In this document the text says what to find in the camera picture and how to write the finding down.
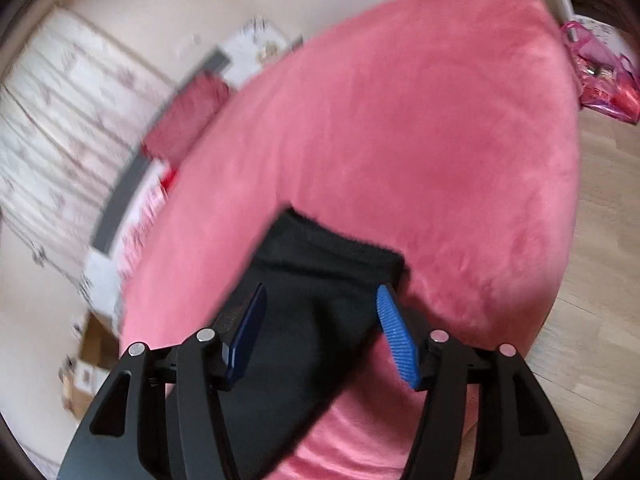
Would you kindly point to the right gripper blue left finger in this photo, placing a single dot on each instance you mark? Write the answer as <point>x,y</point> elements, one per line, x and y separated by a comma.
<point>237,328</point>

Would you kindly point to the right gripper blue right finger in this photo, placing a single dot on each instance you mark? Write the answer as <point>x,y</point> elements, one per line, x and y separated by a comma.
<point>408,334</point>

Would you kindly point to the black pants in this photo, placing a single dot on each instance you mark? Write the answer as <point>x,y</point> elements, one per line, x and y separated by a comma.
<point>320,323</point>

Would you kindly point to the brown cardboard box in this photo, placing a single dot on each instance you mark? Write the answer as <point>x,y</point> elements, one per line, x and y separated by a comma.
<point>83,374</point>

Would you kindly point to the grey bed headboard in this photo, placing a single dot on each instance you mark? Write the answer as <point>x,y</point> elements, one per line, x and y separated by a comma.
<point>129,185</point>

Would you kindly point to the pink plush blanket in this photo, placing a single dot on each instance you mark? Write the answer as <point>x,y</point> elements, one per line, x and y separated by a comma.
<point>444,130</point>

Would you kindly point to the dark red pillow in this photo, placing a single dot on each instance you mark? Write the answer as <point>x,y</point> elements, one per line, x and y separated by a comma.
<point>185,118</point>

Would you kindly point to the white patterned bed sheet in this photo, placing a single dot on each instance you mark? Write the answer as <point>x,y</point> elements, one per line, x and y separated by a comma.
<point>258,43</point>

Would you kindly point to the pink plastic bag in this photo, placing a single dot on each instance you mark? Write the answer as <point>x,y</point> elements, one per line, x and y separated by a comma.
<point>609,83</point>

